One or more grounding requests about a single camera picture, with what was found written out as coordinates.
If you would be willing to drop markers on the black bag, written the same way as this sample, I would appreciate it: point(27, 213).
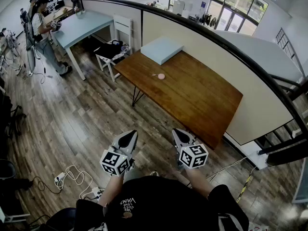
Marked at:
point(109, 49)

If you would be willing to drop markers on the white floor box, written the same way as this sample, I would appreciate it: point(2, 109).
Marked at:
point(261, 159)

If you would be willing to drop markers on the dark round stool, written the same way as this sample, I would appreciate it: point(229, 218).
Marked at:
point(61, 219)

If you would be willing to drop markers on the black office chair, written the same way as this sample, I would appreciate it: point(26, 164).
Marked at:
point(9, 174)

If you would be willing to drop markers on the person's left forearm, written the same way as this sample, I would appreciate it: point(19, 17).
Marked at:
point(113, 189)

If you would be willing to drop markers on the person in black shirt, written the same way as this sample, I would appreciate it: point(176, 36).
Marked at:
point(163, 201)

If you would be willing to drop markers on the glass entrance door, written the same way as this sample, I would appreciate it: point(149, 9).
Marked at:
point(231, 19)

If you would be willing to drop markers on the black stair railing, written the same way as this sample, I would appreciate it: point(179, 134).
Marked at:
point(288, 47)

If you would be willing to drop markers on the white wooden chair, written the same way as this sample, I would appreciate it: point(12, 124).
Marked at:
point(122, 25)

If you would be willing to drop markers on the beige partition panel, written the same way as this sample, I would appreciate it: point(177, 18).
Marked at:
point(204, 47)

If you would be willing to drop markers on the small potted plant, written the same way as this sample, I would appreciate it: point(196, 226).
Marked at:
point(79, 12)

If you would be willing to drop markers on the black curved handrail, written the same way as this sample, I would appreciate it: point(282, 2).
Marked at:
point(216, 36)

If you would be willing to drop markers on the black metal table leg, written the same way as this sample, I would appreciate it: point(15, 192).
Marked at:
point(137, 97)

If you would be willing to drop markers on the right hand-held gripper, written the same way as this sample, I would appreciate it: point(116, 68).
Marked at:
point(192, 156)

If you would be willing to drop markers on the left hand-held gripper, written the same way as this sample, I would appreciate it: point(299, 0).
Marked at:
point(115, 162)

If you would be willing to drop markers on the light blue table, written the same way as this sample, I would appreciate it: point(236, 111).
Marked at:
point(81, 28)

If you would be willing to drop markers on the person's right forearm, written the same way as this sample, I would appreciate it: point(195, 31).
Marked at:
point(198, 179)

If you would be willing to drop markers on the white power strip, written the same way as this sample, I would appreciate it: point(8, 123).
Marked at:
point(96, 191)
point(60, 176)

